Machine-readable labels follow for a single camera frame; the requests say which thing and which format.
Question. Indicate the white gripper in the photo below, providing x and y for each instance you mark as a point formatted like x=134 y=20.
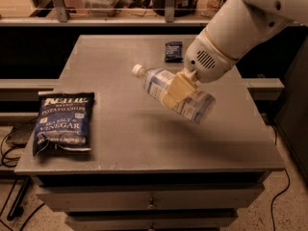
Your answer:
x=206 y=61

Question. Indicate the blue plastic water bottle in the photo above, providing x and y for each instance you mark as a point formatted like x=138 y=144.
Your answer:
x=155 y=82

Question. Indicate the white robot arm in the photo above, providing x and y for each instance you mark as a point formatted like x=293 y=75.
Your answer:
x=237 y=27

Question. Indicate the blue kettle chip bag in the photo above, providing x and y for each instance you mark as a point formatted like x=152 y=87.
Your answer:
x=63 y=121

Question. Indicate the small dark blue snack packet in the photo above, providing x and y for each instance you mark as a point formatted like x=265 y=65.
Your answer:
x=173 y=52

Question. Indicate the grey drawer cabinet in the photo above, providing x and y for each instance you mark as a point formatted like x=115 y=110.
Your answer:
x=199 y=175

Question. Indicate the clear plastic container on shelf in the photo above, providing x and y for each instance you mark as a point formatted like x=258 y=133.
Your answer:
x=100 y=7

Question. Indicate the round drawer knob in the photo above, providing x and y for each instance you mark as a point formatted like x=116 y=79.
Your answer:
x=152 y=205

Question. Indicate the grey metal shelf rail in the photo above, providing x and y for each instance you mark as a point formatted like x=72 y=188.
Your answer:
x=72 y=13

